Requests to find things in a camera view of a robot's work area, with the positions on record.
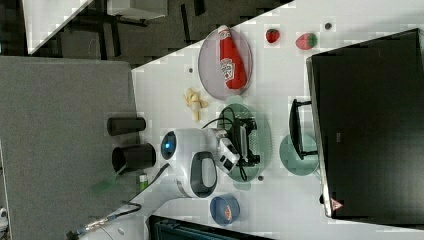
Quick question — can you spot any yellow peeled banana toy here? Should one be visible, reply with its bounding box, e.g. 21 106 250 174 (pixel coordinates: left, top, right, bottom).
184 88 208 122

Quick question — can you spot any grey fabric panel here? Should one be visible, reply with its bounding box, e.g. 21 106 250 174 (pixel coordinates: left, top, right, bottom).
0 56 136 240

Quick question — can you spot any green plastic cup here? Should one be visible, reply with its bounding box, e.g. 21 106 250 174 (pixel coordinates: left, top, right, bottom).
279 135 319 176

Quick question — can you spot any dark red strawberry toy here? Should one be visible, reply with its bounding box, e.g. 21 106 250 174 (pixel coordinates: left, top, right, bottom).
265 29 280 44

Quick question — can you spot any dark plastic crate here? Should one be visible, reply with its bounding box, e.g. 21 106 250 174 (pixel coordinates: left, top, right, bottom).
147 215 272 240

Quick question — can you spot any red ketchup bottle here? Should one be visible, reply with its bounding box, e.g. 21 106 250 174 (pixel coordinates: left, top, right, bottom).
218 25 247 90

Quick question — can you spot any blue tape roll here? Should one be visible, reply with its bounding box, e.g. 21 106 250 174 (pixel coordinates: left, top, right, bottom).
210 193 240 226

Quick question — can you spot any white side table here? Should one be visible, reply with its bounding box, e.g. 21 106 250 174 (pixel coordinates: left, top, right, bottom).
22 0 93 54

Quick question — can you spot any small black cylinder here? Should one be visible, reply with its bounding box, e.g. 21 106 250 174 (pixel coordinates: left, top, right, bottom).
107 117 146 136

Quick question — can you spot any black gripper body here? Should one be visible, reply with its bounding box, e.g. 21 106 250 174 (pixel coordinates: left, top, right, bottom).
229 117 260 167

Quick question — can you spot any silver black toaster oven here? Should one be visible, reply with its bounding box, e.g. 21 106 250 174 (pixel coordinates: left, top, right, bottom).
289 29 424 228

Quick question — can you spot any grey round plate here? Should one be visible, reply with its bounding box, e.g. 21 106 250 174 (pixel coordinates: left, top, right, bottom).
198 29 253 100

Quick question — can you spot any pink strawberry toy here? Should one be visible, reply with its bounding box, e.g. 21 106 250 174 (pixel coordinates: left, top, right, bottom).
295 33 318 51

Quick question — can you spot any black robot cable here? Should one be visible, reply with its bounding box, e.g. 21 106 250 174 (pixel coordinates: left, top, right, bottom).
201 106 249 183

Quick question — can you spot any green plastic strainer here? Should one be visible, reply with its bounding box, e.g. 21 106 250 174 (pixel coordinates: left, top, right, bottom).
217 96 272 191

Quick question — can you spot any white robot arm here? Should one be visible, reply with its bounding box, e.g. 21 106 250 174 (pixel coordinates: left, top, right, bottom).
76 117 261 240

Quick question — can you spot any large black cylinder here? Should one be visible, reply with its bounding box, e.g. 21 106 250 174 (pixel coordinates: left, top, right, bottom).
112 143 156 171

